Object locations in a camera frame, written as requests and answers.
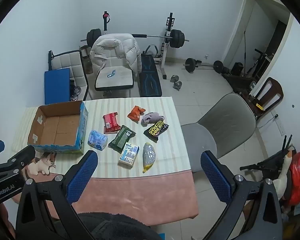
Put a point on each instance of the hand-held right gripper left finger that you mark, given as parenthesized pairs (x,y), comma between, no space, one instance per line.
(82,177)

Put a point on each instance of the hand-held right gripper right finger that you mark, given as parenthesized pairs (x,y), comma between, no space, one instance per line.
(215,177)

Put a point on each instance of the cardboard box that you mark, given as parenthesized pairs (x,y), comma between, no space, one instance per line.
(57,127)

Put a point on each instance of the white and blue tissue pack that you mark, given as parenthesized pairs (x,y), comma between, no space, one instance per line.
(129,155)

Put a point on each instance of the green packet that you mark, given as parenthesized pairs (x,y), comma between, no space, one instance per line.
(121,137)

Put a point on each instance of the red packet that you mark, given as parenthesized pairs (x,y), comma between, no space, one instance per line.
(110,121)

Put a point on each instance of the silver glitter pouch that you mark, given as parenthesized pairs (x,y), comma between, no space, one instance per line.
(149,156)

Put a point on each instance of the black wipes packet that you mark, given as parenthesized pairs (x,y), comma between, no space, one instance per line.
(156,129)

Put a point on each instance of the orange packet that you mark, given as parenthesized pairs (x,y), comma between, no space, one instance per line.
(136,113)

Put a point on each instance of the purple sock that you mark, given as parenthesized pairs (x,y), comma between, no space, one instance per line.
(151,118)

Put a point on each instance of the person's left forearm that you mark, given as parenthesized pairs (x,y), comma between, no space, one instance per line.
(3,220)

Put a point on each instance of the black metal stand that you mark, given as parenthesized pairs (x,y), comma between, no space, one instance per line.
(265,166)

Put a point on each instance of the striped table mat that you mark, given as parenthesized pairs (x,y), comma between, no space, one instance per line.
(165,160)

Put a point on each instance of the person's dark fleece clothing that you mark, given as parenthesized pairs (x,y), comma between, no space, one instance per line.
(110,226)

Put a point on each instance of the grey chair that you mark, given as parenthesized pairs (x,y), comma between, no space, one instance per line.
(227,122)

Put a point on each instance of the pink cat-print tablecloth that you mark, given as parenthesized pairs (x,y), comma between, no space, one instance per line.
(140,197)

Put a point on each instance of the white goose plush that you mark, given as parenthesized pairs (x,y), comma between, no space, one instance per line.
(286,165)

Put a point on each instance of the blue board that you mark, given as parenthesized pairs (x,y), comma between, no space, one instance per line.
(56,85)

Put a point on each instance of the chrome weight plates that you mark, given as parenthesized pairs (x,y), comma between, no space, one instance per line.
(76,92)

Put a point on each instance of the chrome dumbbell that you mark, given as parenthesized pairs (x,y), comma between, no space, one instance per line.
(178,85)
(175,77)

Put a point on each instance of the dark equipment pile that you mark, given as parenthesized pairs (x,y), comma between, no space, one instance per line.
(240,80)

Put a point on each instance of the white padded chair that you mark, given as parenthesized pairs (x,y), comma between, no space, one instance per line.
(65,60)
(120,78)

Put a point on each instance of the small blue packet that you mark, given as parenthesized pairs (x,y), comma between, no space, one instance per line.
(111,73)

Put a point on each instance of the brown wooden chair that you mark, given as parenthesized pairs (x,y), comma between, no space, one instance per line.
(275,85)

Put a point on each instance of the small barbell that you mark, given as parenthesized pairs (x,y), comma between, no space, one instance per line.
(190,65)

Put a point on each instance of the black weight bench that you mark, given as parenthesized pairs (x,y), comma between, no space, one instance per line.
(150,80)

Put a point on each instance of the white puffer jacket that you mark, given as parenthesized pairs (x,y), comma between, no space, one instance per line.
(110,47)

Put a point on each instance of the barbell with black plates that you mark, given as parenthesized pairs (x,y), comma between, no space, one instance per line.
(177,38)

